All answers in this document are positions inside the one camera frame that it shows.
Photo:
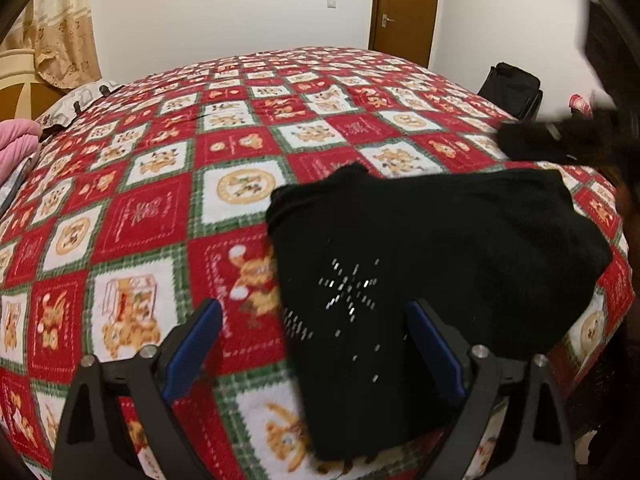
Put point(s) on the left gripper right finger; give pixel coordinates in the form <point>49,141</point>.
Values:
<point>512,407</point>

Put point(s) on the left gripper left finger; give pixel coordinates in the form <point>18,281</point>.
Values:
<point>93,439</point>

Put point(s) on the black pants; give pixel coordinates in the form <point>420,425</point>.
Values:
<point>503,257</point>

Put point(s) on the red white patterned roll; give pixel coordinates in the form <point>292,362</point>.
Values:
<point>579,106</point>

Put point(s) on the black suitcase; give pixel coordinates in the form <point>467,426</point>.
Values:
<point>513,90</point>

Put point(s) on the brown wooden door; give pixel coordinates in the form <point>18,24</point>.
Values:
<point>403,28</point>

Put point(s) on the red patchwork bear bedspread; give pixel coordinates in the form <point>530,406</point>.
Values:
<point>155,199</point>

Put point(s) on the white patterned pillow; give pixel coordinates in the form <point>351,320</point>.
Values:
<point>64,111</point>

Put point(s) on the cream wooden headboard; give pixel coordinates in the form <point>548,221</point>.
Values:
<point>23,93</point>

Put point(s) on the beige patterned curtain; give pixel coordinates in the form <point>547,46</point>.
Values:
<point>60,33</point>

